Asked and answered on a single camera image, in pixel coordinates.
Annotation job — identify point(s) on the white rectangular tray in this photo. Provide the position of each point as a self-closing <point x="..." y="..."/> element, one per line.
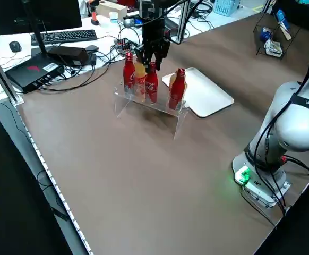
<point x="210" y="98"/>

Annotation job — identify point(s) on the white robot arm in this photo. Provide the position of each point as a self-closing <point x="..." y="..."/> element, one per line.
<point x="290" y="119"/>

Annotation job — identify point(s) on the black keyboard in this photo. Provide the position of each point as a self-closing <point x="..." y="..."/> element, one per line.
<point x="64" y="35"/>

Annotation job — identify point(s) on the black power brick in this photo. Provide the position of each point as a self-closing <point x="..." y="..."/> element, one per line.
<point x="67" y="54"/>

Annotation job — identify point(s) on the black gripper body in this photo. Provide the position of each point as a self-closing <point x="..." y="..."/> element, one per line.
<point x="154" y="32"/>

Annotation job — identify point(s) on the USB hub red plugs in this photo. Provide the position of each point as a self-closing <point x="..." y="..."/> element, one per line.
<point x="124" y="45"/>

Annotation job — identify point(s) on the white yellow snack box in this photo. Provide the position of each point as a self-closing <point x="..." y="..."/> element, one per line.
<point x="273" y="49"/>

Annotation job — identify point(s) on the black monitor stand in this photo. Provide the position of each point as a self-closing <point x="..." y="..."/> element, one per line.
<point x="41" y="45"/>

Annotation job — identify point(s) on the black computer mouse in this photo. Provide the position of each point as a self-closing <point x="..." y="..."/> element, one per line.
<point x="15" y="46"/>

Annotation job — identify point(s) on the light blue plastic basket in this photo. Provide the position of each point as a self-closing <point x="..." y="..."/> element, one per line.
<point x="226" y="6"/>

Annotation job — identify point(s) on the blue beige cracker packet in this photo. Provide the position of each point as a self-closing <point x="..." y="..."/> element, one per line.
<point x="266" y="33"/>

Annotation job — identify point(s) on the red black power tool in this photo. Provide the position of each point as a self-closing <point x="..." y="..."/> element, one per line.
<point x="93" y="16"/>

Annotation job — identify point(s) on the black monitor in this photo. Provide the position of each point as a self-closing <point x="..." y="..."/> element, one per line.
<point x="51" y="13"/>

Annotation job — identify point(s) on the clear acrylic shelf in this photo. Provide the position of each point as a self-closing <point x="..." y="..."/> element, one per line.
<point x="159" y="106"/>

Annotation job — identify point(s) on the aluminium frame post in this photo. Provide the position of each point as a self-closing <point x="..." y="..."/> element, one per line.
<point x="0" y="74"/>
<point x="182" y="24"/>

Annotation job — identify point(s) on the black box red logo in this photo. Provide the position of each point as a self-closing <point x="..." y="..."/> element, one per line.
<point x="29" y="71"/>

